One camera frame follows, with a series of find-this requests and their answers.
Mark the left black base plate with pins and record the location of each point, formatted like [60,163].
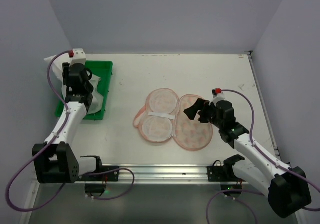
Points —
[112,174]

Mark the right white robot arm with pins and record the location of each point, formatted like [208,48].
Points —
[284,187]

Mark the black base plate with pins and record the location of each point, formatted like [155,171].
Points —
[220,174]
[112,174]

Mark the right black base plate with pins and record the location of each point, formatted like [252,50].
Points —
[220,174]

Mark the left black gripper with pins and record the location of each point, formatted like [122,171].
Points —
[66,69]

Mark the green plastic tray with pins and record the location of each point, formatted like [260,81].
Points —
[100,89]

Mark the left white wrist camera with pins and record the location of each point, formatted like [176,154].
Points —
[77,56]

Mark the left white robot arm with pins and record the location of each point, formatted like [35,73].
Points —
[55,161]

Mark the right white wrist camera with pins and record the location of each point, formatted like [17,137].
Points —
[218,96]

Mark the floral laundry bag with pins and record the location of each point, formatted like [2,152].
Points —
[162,118]

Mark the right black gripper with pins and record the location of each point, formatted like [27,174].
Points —
[203,111]

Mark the aluminium mounting rail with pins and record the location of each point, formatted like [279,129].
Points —
[194,173]

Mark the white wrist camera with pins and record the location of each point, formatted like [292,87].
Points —
[218,96]
[77,56]

